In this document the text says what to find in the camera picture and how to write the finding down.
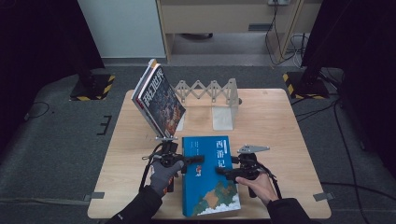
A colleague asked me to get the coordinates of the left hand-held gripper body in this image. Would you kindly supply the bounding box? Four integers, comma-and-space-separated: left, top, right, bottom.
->
151, 135, 189, 175

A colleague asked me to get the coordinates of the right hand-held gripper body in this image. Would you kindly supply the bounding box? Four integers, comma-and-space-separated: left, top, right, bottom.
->
223, 144, 271, 181

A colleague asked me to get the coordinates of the blue hardcover book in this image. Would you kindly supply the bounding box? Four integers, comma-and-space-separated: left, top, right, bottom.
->
181, 134, 243, 218

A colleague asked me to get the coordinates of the grey extendable metal bookend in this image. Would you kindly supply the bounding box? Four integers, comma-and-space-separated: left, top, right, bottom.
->
173, 77, 243, 132

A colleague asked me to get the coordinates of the dark illustrated magazine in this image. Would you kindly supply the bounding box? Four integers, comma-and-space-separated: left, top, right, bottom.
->
136, 63, 187, 140

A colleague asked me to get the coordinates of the red portrait magazine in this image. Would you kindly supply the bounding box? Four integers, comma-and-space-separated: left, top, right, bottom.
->
131, 58, 166, 138

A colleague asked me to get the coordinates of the person's left hand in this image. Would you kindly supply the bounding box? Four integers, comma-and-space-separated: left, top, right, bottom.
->
148, 159, 185, 198

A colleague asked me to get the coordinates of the person's right hand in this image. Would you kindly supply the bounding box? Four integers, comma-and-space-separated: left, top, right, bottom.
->
234, 172, 279, 207

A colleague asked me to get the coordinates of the black tape mark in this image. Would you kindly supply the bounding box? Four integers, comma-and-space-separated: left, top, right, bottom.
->
96, 115, 113, 136

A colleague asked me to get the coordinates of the grey tape piece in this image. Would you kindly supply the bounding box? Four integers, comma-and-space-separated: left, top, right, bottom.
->
312, 191, 334, 203
82, 191, 106, 203

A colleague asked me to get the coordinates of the black striped stand base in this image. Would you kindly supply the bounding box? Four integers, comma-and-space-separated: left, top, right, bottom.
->
282, 70, 331, 101
69, 73, 117, 102

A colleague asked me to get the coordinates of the white cabinet panel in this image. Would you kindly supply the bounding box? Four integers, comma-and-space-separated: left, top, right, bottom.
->
77, 0, 166, 59

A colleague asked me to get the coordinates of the beige wooden desk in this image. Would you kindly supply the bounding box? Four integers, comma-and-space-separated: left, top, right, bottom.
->
155, 0, 323, 63

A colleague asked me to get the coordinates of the black curtain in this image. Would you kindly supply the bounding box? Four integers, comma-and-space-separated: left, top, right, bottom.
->
0, 0, 106, 150
301, 0, 396, 169

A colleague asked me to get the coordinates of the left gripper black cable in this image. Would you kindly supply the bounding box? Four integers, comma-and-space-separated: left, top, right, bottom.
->
138, 143, 164, 192

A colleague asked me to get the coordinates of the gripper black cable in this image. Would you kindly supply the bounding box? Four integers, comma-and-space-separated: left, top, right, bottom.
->
256, 161, 284, 201
138, 143, 164, 192

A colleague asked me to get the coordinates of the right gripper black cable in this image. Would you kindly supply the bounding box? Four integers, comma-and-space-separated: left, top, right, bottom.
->
256, 161, 284, 201

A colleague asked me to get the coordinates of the long black floor cable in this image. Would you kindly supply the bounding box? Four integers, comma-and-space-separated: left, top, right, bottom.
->
332, 101, 365, 224

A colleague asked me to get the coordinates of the black hanging power cable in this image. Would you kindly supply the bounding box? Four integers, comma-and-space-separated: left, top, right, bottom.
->
264, 3, 304, 67

